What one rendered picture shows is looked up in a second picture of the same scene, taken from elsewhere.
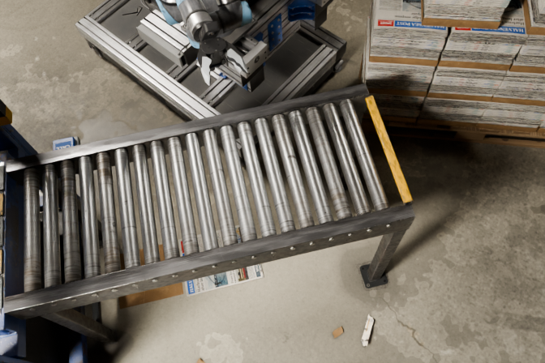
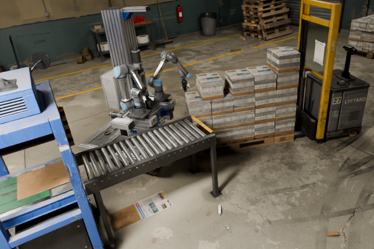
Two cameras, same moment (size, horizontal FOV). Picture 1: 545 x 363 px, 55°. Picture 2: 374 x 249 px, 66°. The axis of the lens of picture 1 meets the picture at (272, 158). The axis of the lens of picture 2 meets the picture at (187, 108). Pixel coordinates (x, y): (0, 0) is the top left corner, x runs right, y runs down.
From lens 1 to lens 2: 187 cm
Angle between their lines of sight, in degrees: 38
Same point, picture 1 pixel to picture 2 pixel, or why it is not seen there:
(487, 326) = (262, 196)
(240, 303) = (166, 215)
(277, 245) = (175, 149)
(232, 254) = (161, 154)
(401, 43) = (198, 108)
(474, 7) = (215, 91)
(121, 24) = (96, 142)
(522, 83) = (240, 115)
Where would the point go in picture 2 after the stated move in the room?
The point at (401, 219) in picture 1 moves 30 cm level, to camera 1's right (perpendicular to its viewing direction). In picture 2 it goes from (211, 136) to (237, 128)
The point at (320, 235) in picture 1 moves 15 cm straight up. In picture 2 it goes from (188, 144) to (186, 132)
